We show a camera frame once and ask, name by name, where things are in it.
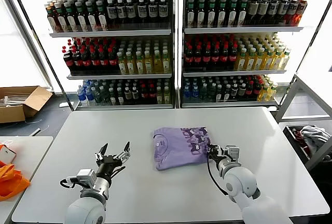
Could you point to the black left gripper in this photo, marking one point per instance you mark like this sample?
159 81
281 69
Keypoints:
107 167

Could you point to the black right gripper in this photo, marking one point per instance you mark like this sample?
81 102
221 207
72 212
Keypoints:
219 154

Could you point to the purple printed T-shirt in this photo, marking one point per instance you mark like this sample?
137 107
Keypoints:
176 151

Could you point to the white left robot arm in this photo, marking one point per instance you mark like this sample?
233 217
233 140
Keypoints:
85 211

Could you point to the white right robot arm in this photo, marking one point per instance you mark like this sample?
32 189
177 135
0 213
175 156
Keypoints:
242 182

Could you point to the green plastic drink bottle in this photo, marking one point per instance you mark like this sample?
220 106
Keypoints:
97 97
203 94
211 93
105 97

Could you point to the blue plastic water bottle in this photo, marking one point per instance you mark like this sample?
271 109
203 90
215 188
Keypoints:
82 97
195 94
89 97
187 94

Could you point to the dark bottle grey label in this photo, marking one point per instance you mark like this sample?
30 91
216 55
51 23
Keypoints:
234 91
135 95
242 91
127 95

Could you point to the red cap cola bottle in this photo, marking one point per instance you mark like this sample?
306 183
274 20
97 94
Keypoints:
112 62
233 58
256 91
215 58
68 62
197 58
77 62
249 91
188 58
104 62
86 62
224 58
152 95
95 62
144 95
206 58

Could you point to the yellow juice bottle green label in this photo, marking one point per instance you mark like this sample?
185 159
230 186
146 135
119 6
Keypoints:
263 94
130 66
166 64
139 66
271 93
148 66
284 62
249 62
241 62
267 62
166 97
159 97
276 62
258 62
122 66
157 64

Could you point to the small white floor object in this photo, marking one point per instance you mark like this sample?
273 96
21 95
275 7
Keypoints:
63 105

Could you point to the white side table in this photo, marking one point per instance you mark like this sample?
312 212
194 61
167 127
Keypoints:
33 151

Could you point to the short grey floor strip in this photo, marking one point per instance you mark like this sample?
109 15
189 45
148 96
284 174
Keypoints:
35 132

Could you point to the black storage bin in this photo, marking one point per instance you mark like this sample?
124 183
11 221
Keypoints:
290 136

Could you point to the dark red garment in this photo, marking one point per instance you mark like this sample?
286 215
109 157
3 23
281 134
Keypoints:
298 133

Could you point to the open brown cardboard box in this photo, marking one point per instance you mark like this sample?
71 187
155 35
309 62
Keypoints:
36 99

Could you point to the orange fabric bag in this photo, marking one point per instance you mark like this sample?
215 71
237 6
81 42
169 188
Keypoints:
13 182

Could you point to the grey white garment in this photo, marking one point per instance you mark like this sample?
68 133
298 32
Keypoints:
313 133

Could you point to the clear plastic bag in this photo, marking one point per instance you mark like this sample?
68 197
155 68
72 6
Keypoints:
8 143

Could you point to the white orange carton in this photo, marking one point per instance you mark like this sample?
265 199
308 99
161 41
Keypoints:
6 154

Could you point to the grey metal shelf rack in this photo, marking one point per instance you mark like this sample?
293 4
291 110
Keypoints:
241 30
111 33

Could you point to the dark bottle green white label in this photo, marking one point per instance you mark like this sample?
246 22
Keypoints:
190 16
222 16
242 16
61 21
93 21
232 16
211 16
71 21
201 16
103 21
82 21

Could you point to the thin metal pole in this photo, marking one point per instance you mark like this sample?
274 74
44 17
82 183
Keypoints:
39 42

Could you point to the dark bottle blue label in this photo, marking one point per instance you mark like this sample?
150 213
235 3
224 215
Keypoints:
273 8
293 8
163 10
111 12
283 8
121 12
153 11
142 11
131 12

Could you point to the dark bottle beige label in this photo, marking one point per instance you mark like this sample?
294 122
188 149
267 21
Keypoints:
252 10
262 10

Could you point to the red drink bottle blue label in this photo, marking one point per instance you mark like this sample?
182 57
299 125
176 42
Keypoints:
302 10

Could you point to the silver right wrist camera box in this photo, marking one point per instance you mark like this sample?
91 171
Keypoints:
233 152

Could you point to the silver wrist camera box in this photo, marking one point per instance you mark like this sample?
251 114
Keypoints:
86 176
233 152

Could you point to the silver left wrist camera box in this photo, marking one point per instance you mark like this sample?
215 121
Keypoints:
86 176

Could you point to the grey metal frame table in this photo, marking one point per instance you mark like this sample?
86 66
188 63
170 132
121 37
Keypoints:
285 99

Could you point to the thick grey window post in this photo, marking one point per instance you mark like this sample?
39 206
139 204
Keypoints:
39 64

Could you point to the dark slanted window post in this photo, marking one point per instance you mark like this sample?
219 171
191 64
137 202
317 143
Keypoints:
310 42

